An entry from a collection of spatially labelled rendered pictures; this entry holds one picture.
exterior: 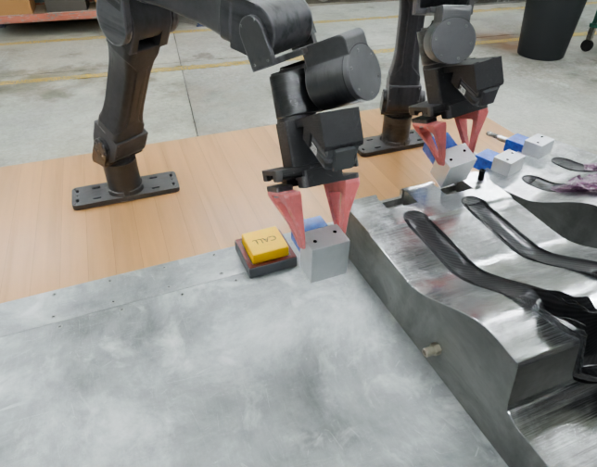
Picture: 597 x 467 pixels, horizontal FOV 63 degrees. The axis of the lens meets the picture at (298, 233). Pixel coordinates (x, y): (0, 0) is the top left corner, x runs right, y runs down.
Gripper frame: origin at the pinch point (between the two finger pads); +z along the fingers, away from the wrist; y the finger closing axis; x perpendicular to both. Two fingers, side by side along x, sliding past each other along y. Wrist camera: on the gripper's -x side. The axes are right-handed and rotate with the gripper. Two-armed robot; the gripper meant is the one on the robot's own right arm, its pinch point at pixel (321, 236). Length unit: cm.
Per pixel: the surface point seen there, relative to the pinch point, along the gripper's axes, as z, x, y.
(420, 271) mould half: 7.7, -0.5, 12.9
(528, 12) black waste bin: -80, 274, 320
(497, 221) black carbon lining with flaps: 5.4, 4.1, 30.3
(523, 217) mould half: 5.4, 3.0, 34.3
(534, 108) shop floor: -4, 207, 248
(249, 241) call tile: 2.3, 19.9, -4.4
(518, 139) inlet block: -4, 24, 55
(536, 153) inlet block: -1, 20, 55
